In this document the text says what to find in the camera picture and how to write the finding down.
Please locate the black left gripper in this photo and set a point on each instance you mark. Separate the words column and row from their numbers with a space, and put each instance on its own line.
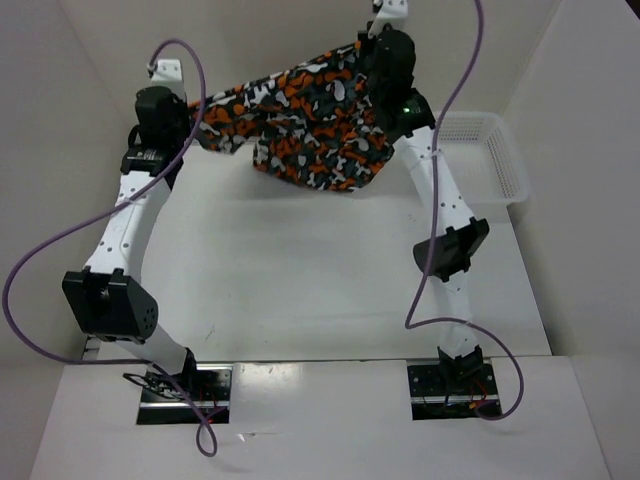
column 181, row 106

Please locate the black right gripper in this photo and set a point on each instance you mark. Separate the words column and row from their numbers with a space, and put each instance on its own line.
column 363, row 41

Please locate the orange black camouflage shorts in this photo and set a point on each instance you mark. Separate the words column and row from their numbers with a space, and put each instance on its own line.
column 311, row 126

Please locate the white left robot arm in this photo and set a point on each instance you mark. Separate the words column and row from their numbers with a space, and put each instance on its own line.
column 167, row 357

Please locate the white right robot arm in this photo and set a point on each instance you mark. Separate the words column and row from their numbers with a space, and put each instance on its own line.
column 405, row 117

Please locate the white perforated plastic basket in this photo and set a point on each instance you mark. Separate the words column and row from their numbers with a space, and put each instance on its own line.
column 484, row 158

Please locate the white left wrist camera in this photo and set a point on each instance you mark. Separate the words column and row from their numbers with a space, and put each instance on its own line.
column 168, row 73

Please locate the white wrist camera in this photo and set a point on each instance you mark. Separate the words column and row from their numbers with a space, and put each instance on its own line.
column 168, row 73
column 388, row 14

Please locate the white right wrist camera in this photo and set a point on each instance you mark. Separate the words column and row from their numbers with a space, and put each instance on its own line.
column 388, row 14

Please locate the aluminium table edge rail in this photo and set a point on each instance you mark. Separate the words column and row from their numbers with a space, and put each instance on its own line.
column 92, row 345

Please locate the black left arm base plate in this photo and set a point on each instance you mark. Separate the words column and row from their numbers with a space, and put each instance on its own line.
column 162, row 404

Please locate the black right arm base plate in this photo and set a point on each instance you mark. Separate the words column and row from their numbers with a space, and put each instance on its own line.
column 432, row 399

